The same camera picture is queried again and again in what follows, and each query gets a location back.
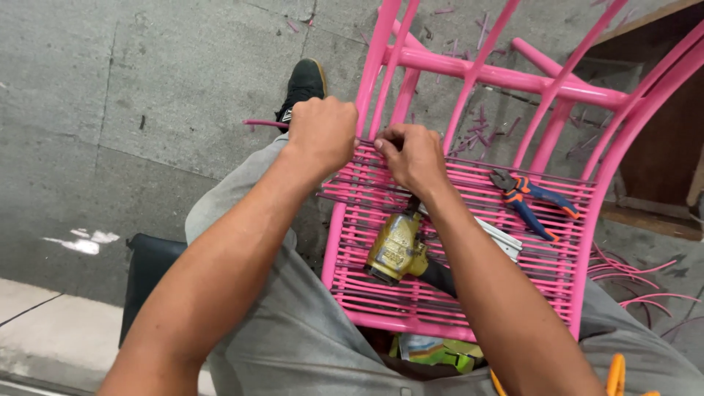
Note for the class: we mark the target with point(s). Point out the person's left hand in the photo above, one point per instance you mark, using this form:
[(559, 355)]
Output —
[(322, 135)]

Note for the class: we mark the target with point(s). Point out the person's right hand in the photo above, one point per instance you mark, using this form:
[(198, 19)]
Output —
[(418, 162)]

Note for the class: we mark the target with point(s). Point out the person's left fingers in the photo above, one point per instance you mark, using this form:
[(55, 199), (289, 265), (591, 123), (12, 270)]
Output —
[(353, 132)]

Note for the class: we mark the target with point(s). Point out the black shoe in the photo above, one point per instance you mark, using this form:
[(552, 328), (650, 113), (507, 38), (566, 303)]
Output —
[(304, 82)]

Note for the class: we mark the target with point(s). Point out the yellow pneumatic staple gun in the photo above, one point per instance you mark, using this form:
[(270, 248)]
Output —
[(399, 247)]

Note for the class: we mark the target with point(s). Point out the blue orange pliers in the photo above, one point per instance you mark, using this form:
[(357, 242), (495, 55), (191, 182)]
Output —
[(528, 201)]

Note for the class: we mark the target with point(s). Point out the grey trousers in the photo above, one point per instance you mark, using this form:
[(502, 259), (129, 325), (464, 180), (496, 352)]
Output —
[(308, 341)]

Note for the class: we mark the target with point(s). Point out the colourful printed packet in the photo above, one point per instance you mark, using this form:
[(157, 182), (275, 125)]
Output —
[(434, 352)]

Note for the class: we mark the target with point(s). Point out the black stool cushion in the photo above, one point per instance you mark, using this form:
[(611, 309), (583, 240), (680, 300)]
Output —
[(146, 275)]

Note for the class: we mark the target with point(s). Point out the brown wooden cabinet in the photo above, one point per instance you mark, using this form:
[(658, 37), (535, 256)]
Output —
[(668, 143)]

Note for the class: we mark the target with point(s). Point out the pink metal chair frame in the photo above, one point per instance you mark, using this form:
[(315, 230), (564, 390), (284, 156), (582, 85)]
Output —
[(550, 88)]

